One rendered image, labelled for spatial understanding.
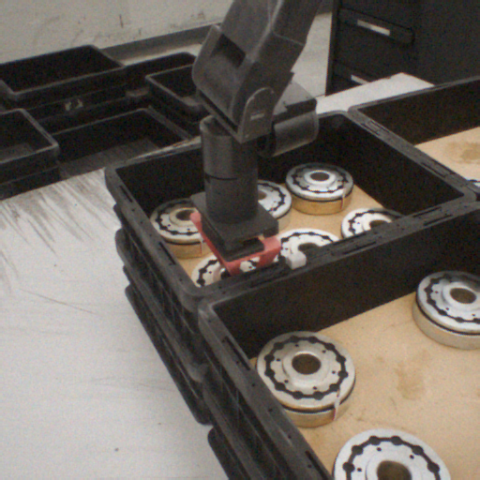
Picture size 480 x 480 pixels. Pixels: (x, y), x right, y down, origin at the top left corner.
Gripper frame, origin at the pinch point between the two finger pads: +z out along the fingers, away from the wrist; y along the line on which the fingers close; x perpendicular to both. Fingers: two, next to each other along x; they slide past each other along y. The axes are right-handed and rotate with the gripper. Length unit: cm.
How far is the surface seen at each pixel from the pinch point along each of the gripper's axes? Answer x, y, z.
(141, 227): 9.2, 5.8, -6.3
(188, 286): 8.1, -6.3, -6.0
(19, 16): -12, 304, 42
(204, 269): 2.7, 3.6, 1.0
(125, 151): -17, 126, 46
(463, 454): -9.7, -29.3, 5.3
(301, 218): -15.9, 11.3, 4.2
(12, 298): 26.2, 28.6, 15.4
